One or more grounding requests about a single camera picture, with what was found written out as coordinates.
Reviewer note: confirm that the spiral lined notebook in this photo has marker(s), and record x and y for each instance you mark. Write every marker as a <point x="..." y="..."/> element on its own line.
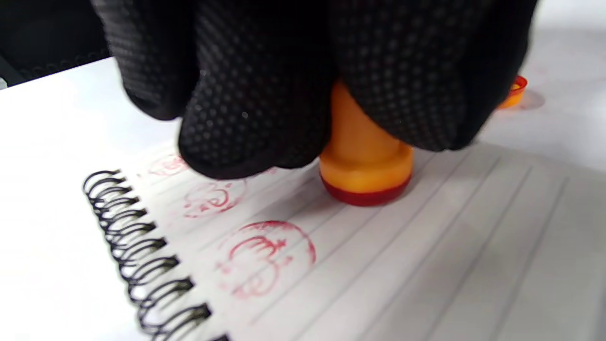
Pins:
<point x="426" y="260"/>

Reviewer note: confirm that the person's left hand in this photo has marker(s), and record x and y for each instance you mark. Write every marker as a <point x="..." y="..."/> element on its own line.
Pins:
<point x="260" y="71"/>

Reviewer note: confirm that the orange reward stamp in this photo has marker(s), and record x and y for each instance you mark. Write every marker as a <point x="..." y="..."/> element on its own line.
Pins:
<point x="364" y="161"/>

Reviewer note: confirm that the orange stamp cap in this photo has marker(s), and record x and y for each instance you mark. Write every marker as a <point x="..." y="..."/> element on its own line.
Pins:
<point x="515" y="94"/>

